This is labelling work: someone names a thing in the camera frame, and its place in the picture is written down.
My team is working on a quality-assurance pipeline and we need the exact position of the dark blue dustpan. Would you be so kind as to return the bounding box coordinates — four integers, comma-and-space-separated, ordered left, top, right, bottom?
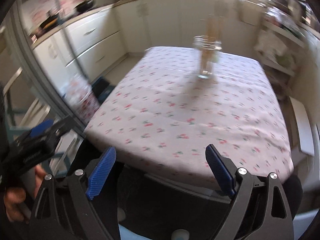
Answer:
92, 77, 115, 105

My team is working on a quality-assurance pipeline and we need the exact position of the cherry print tablecloth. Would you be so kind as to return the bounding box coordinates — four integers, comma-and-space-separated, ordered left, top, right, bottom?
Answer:
85, 47, 293, 189

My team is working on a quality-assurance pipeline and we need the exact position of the small white stool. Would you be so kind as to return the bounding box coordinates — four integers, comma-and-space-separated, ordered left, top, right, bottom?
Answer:
289, 96, 315, 156

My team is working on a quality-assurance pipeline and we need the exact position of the clear glass jar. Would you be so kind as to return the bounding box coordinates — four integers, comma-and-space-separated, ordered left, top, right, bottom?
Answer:
193, 36, 222, 79

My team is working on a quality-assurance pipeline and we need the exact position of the black wok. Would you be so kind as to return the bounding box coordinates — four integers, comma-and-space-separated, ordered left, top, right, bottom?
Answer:
75, 0, 95, 14

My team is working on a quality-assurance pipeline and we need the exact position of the white rolling storage cart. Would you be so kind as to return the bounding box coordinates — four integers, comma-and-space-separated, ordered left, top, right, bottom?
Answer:
254, 7, 305, 82

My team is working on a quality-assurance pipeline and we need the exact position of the mop handle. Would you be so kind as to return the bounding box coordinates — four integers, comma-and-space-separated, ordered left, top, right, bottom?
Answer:
58, 9, 88, 79

